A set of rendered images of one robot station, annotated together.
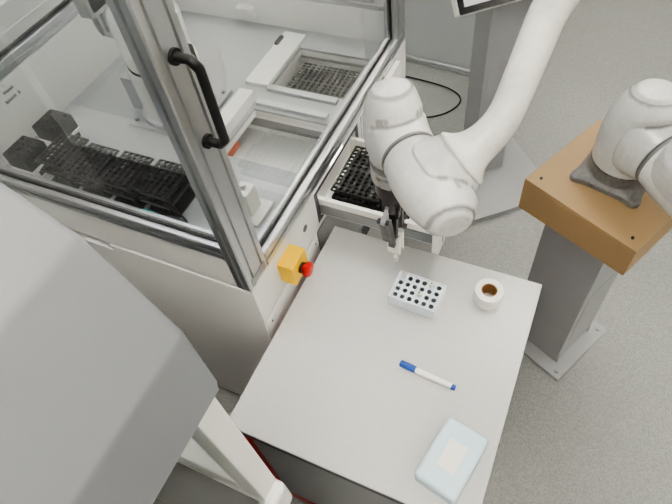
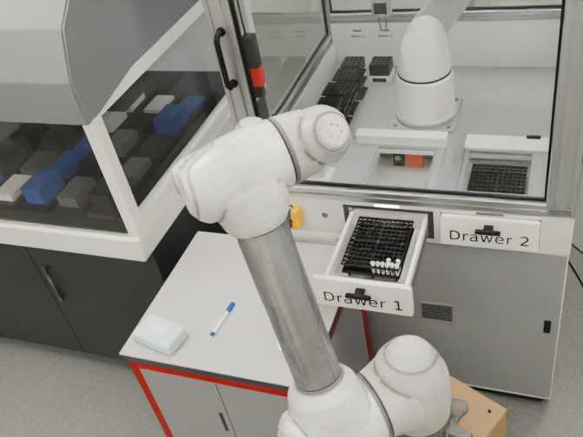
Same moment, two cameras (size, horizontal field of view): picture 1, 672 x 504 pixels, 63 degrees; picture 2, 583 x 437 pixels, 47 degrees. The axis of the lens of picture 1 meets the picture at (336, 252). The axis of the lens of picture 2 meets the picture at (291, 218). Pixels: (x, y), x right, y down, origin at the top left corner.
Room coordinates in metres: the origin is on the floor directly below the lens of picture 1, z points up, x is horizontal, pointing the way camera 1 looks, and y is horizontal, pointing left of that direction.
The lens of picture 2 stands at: (0.65, -1.64, 2.27)
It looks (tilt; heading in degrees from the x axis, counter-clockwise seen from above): 39 degrees down; 85
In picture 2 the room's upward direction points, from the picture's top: 12 degrees counter-clockwise
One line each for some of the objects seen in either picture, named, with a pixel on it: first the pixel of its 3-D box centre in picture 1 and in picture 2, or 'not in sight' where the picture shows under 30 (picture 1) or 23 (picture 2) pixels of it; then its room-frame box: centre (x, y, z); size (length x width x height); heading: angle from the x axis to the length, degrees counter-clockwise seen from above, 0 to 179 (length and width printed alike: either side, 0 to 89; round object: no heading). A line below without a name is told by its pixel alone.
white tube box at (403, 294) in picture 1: (416, 294); not in sight; (0.72, -0.18, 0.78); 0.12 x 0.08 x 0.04; 56
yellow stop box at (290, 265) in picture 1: (294, 265); (290, 217); (0.81, 0.11, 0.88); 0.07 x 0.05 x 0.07; 148
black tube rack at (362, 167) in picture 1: (381, 183); (378, 249); (1.03, -0.16, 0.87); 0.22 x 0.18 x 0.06; 58
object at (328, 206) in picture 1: (378, 184); (379, 248); (1.04, -0.15, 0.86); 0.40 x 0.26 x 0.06; 58
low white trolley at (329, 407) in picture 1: (394, 407); (266, 371); (0.59, -0.09, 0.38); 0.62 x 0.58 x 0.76; 148
